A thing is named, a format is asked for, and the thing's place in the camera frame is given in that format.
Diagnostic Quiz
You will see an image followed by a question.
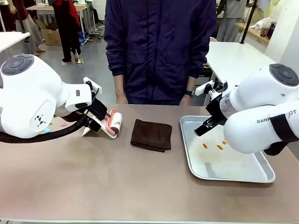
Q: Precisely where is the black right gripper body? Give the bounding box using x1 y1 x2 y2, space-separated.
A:
205 95 228 126

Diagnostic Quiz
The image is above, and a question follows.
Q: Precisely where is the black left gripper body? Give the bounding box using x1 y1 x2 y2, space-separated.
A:
78 110 94 126

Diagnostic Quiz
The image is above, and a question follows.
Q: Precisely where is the pink lint roller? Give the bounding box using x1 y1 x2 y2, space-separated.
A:
90 100 124 139

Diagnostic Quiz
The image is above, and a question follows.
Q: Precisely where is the dark brown towel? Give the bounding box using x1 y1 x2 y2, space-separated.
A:
130 119 173 153

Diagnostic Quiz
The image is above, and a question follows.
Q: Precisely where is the person's right forearm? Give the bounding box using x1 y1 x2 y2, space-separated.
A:
113 75 125 94

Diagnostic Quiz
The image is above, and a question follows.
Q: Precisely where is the person's left forearm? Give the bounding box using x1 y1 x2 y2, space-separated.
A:
186 76 197 92

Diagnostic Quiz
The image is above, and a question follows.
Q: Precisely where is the person's left hand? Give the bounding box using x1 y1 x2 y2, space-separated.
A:
179 94 194 106

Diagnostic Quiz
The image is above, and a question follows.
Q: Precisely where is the person's right hand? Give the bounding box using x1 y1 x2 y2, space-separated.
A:
115 91 129 105

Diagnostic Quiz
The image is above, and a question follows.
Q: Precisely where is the white folded stand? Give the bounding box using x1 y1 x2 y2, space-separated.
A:
81 115 120 140

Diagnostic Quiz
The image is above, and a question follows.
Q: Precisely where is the silver metal tray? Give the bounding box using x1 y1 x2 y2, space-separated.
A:
179 115 276 183

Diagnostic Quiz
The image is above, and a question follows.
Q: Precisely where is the large white side table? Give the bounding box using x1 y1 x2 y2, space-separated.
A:
203 41 277 107

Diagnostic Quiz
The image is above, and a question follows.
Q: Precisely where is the wooden side bench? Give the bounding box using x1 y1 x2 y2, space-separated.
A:
235 22 271 45

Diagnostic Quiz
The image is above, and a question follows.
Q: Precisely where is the person in navy jacket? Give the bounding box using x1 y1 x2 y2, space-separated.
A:
104 0 217 105

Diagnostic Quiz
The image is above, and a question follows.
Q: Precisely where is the cardboard box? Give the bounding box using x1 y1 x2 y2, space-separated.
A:
36 19 62 46

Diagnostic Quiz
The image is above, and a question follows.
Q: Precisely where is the person in grey clothes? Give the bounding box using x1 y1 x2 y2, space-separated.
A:
216 0 249 42

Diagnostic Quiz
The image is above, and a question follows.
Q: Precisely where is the brown jar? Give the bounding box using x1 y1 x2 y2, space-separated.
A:
259 22 277 38

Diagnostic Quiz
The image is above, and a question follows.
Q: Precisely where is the black vertical pole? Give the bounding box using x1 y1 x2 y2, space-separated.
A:
240 0 258 44

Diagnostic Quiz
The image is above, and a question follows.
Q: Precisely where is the person in red and black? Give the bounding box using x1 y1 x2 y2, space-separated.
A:
51 0 83 63

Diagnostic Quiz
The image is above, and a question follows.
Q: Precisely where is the white plastic bag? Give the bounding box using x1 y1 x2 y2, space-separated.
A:
249 18 271 30

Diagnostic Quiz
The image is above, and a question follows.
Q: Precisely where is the person in grey skirt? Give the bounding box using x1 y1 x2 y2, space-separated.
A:
9 0 46 56

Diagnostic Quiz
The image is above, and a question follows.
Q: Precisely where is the small white side table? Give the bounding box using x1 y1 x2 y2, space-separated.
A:
0 31 31 53

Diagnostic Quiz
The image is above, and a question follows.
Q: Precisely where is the wooden background table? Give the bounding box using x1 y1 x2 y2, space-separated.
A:
26 4 96 35

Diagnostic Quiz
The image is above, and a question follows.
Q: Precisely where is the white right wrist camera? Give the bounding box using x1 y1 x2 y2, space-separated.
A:
195 80 215 97

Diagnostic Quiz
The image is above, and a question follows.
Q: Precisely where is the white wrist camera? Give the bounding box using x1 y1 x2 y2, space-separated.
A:
83 76 103 94
195 80 215 97

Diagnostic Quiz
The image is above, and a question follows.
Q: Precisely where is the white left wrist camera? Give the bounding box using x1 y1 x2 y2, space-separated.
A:
83 76 103 94

